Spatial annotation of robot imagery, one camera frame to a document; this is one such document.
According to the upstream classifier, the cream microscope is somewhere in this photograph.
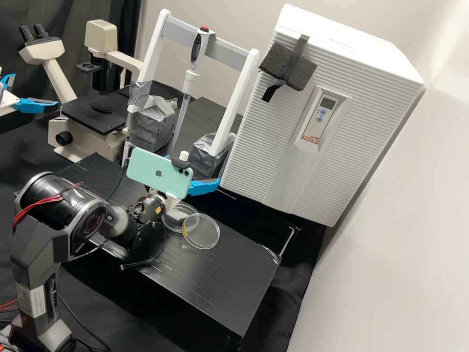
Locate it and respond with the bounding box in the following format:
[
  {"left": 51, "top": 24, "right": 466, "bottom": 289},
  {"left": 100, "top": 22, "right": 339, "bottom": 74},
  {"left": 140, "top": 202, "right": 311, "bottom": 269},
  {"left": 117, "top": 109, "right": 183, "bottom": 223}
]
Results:
[{"left": 18, "top": 20, "right": 146, "bottom": 165}]

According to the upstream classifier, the right wrist camera phone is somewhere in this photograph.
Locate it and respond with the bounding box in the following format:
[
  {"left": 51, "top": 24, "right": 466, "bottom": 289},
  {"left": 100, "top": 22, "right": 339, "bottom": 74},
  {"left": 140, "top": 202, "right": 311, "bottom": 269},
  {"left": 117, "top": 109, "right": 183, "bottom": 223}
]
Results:
[{"left": 126, "top": 147, "right": 194, "bottom": 200}]

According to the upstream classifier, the pipette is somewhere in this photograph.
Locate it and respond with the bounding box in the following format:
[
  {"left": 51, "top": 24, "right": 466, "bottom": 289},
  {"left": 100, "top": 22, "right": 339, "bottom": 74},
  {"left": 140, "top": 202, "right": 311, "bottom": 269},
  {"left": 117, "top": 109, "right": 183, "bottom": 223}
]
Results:
[{"left": 170, "top": 26, "right": 216, "bottom": 153}]

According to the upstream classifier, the grey taped block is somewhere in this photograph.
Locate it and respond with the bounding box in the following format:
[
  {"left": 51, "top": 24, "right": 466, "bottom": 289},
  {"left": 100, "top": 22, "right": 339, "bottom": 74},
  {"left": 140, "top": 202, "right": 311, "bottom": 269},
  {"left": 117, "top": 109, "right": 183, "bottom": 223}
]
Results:
[
  {"left": 190, "top": 132, "right": 237, "bottom": 177},
  {"left": 127, "top": 81, "right": 179, "bottom": 154}
]

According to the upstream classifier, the black cable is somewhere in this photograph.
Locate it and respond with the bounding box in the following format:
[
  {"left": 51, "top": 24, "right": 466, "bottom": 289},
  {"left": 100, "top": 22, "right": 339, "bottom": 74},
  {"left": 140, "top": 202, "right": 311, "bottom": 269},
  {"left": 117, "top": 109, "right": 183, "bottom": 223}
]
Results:
[
  {"left": 105, "top": 156, "right": 133, "bottom": 207},
  {"left": 120, "top": 222, "right": 167, "bottom": 271}
]

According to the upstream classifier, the black platform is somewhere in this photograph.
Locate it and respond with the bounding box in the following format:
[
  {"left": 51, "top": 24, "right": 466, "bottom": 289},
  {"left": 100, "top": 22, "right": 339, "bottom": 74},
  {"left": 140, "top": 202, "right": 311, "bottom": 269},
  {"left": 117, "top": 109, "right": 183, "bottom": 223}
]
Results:
[
  {"left": 171, "top": 96, "right": 245, "bottom": 148},
  {"left": 58, "top": 153, "right": 283, "bottom": 344}
]

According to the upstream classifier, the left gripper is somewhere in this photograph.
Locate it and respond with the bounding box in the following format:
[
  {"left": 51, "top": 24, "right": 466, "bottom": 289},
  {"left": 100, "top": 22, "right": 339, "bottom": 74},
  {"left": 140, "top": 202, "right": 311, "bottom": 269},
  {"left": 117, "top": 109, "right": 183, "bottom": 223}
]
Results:
[{"left": 0, "top": 73, "right": 60, "bottom": 119}]

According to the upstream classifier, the white incubator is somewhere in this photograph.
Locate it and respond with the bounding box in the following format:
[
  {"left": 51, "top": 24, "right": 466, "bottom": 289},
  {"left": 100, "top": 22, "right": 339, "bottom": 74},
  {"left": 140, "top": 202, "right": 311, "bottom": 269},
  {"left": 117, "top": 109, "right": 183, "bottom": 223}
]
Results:
[{"left": 221, "top": 3, "right": 426, "bottom": 228}]

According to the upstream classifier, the white pipette stand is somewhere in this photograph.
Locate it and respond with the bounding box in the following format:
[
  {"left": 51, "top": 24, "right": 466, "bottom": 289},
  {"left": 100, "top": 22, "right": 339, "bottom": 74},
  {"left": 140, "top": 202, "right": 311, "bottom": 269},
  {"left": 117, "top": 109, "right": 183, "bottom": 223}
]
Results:
[{"left": 126, "top": 8, "right": 261, "bottom": 159}]

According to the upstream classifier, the petri dish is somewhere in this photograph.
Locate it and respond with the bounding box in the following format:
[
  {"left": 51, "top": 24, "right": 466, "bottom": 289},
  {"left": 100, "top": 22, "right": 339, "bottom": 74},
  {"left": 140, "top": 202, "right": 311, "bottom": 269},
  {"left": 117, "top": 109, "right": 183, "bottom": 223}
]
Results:
[{"left": 161, "top": 203, "right": 201, "bottom": 233}]

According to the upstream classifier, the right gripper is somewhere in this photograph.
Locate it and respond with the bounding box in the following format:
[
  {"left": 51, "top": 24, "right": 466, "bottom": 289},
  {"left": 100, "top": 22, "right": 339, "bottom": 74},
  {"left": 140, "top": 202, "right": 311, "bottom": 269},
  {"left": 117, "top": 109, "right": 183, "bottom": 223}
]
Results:
[{"left": 148, "top": 155, "right": 221, "bottom": 211}]

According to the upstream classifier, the petri dish lid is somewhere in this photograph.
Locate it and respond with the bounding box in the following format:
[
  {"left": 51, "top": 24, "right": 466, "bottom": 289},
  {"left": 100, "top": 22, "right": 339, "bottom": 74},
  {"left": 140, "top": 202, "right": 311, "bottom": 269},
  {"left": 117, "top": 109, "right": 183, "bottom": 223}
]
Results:
[{"left": 181, "top": 212, "right": 221, "bottom": 250}]

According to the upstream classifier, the incubator door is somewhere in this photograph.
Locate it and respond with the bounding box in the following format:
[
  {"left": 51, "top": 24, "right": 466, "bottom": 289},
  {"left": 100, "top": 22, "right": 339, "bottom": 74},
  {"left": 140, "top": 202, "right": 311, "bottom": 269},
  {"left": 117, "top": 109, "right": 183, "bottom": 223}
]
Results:
[{"left": 221, "top": 33, "right": 355, "bottom": 215}]

